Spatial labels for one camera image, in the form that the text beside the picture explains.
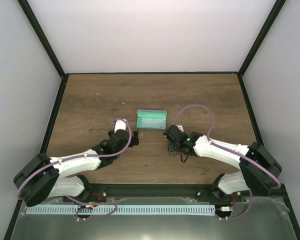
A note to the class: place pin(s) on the light blue glasses case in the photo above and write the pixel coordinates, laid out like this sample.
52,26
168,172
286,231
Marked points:
150,113

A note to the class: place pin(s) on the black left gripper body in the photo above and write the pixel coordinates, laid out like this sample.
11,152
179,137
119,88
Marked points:
135,142

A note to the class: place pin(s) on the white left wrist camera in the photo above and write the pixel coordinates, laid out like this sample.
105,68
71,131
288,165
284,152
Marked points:
120,124

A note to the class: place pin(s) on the light blue slotted cable duct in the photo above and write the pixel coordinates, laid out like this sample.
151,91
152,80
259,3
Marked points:
195,210

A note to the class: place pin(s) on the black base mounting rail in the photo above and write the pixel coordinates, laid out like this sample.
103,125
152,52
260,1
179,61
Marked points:
101,192

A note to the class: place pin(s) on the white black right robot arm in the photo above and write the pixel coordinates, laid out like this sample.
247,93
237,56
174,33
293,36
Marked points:
258,171

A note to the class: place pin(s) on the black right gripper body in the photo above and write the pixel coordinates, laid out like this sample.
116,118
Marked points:
177,149

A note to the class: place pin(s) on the black right frame post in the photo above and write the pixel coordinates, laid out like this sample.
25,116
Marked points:
269,21

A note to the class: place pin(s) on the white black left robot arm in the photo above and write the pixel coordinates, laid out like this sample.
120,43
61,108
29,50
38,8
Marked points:
49,177

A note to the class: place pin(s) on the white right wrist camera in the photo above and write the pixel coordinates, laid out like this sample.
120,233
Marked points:
180,127

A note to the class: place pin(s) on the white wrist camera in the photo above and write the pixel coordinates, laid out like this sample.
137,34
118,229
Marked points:
120,124
180,127

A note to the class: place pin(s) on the black aluminium frame post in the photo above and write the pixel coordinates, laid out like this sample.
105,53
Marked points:
32,19

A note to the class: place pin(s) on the light blue cleaning cloth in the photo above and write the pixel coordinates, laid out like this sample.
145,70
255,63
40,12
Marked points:
153,123

